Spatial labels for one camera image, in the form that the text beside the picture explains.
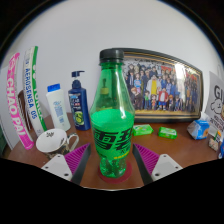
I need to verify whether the framed group picture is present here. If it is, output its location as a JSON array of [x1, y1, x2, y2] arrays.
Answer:
[[114, 47, 204, 124]]

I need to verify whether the dark blue pump bottle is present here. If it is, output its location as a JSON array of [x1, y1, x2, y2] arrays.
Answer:
[[67, 70, 92, 131]]

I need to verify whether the blue white tissue pack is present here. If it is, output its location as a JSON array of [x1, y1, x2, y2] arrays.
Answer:
[[186, 113, 211, 140]]

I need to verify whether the small patterned box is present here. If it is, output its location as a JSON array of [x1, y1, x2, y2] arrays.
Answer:
[[208, 129, 224, 153]]

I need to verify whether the white bottle with blue cap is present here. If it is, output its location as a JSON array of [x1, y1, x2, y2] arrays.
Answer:
[[45, 83, 72, 132]]

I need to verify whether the pink shuttlecock tube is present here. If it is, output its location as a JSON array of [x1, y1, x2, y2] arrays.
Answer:
[[6, 52, 36, 150]]

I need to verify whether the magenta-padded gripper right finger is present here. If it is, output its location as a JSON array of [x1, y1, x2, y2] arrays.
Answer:
[[131, 143, 184, 186]]

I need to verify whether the white patterned mug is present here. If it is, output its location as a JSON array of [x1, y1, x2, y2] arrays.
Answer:
[[35, 128, 80, 160]]

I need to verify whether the green plastic drink bottle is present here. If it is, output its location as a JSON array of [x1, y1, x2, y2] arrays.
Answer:
[[89, 48, 136, 184]]

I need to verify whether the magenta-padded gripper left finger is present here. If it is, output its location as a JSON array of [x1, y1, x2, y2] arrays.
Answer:
[[40, 143, 93, 186]]

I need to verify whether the white green-blue shuttlecock tube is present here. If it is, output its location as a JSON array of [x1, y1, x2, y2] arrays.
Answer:
[[22, 45, 48, 137]]

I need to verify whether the flat round red coaster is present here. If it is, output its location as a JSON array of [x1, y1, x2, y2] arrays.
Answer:
[[97, 159, 133, 184]]

